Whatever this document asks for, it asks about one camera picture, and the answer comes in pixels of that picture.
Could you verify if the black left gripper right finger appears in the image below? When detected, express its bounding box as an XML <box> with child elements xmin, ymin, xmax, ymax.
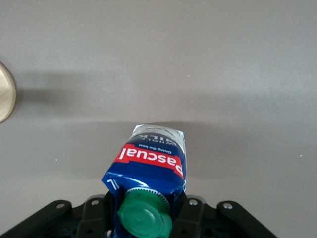
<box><xmin>171</xmin><ymin>194</ymin><xmax>208</xmax><ymax>238</ymax></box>

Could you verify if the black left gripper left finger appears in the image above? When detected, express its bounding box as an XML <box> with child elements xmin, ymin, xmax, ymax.
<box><xmin>74</xmin><ymin>194</ymin><xmax>116</xmax><ymax>238</ymax></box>

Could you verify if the blue milk carton green cap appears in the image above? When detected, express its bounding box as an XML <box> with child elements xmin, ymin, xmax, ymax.
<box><xmin>101</xmin><ymin>123</ymin><xmax>187</xmax><ymax>238</ymax></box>

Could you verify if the wooden mug tree stand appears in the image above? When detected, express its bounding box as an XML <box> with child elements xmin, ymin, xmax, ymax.
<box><xmin>0</xmin><ymin>61</ymin><xmax>17</xmax><ymax>124</ymax></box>

